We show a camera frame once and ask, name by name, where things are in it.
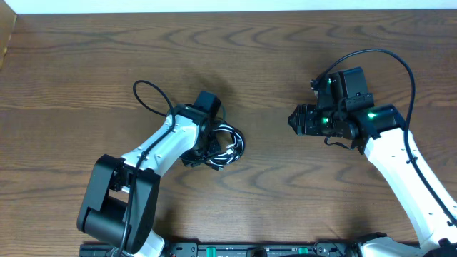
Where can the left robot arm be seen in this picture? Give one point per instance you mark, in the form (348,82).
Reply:
(120,200)

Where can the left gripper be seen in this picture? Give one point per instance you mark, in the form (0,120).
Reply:
(191,158)

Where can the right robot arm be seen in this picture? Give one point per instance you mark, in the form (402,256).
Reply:
(345,109)

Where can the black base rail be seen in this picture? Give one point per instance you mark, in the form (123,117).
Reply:
(322,248)

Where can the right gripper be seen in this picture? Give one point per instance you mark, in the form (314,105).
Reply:
(305,118)

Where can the cardboard box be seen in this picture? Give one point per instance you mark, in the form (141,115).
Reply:
(7,23)

